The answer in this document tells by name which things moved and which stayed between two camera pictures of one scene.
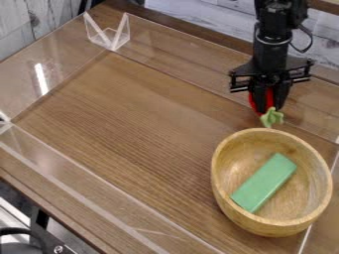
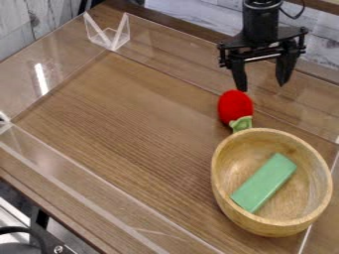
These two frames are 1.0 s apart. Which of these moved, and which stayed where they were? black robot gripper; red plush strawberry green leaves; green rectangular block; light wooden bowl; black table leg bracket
Moved: red plush strawberry green leaves; black robot gripper
Stayed: green rectangular block; black table leg bracket; light wooden bowl
